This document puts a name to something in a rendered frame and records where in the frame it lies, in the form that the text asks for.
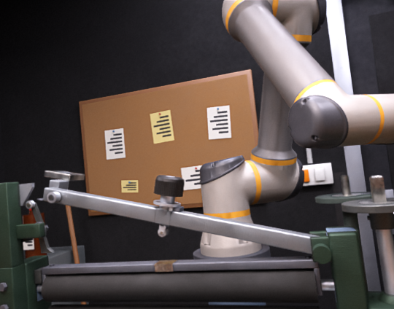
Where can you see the orange box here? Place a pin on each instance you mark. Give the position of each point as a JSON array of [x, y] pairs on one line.
[[31, 232]]

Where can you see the grey latch hook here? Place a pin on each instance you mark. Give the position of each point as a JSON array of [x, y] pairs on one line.
[[39, 222]]

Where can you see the grey yoke bar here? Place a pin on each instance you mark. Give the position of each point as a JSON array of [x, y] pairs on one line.
[[197, 217]]

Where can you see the green wringer frame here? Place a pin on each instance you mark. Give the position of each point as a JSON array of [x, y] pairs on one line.
[[10, 245]]

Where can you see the grey release bar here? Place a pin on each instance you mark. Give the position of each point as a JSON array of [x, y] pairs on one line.
[[181, 266]]

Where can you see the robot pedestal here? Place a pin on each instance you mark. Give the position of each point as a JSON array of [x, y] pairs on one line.
[[231, 255]]

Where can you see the green round-plate spindle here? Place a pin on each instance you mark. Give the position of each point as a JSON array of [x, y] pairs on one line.
[[344, 195]]

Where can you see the grey round-plate spindle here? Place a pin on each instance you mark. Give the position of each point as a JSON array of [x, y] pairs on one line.
[[379, 206]]

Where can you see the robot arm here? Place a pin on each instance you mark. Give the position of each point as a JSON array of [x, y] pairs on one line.
[[277, 74]]

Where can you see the white upright post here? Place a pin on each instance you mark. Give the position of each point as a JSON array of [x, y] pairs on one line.
[[352, 129]]

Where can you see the dark grey rubber roll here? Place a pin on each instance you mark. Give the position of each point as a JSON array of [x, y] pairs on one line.
[[184, 286]]

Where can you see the brown cork notice board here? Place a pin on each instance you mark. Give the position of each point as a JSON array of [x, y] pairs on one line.
[[171, 135]]

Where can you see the white wall switch plate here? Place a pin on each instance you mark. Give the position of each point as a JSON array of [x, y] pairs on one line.
[[318, 174]]

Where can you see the black pressure knob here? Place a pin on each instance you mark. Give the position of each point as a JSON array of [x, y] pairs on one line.
[[169, 186]]

